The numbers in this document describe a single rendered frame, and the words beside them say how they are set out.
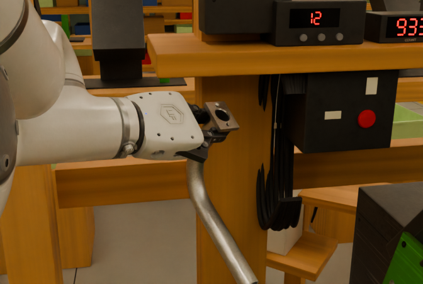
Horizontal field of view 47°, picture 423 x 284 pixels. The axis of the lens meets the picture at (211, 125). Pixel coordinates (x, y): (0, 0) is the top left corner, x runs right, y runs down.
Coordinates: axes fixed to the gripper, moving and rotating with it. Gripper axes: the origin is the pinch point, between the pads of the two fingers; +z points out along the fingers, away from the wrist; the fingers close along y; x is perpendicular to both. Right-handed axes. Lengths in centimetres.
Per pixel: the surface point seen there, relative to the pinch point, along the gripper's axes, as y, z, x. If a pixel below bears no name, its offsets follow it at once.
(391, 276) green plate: -30.8, 20.6, 0.5
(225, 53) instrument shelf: 7.7, 1.8, -8.4
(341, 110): -3.9, 22.6, -8.1
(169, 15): 625, 527, 439
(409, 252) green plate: -29.3, 20.1, -4.8
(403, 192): -17.4, 41.8, 1.3
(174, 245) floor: 59, 131, 198
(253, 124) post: 4.7, 17.4, 6.2
